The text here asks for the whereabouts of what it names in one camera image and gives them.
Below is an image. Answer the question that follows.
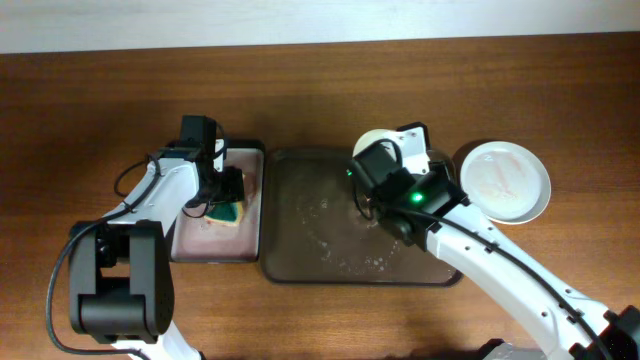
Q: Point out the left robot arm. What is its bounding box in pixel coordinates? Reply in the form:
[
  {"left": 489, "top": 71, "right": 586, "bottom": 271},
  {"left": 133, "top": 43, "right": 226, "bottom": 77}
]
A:
[{"left": 60, "top": 115, "right": 244, "bottom": 359}]

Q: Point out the white plate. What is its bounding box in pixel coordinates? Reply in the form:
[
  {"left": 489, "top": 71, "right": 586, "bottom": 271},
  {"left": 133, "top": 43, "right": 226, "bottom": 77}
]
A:
[
  {"left": 352, "top": 129, "right": 402, "bottom": 160},
  {"left": 427, "top": 149, "right": 456, "bottom": 178},
  {"left": 459, "top": 141, "right": 552, "bottom": 225}
]

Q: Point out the white plate front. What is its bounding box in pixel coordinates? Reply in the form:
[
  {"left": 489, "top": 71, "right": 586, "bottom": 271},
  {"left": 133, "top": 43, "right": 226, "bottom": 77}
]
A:
[{"left": 459, "top": 141, "right": 552, "bottom": 225}]

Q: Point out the large brown serving tray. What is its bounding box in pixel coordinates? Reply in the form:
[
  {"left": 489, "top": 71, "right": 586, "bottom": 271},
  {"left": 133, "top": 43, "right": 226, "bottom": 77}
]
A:
[{"left": 259, "top": 148, "right": 463, "bottom": 288}]

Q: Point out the green and yellow sponge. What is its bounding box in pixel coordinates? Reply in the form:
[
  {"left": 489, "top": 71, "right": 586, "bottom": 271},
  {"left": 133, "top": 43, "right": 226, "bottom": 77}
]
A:
[{"left": 205, "top": 170, "right": 245, "bottom": 226}]

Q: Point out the small black sponge tray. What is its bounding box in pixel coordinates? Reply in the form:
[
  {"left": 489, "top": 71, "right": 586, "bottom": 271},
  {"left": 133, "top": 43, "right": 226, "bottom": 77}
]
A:
[{"left": 170, "top": 139, "right": 265, "bottom": 263}]

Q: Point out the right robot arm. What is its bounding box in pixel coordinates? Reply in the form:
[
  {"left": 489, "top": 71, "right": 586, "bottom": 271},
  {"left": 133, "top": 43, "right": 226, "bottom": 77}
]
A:
[{"left": 348, "top": 122, "right": 639, "bottom": 359}]

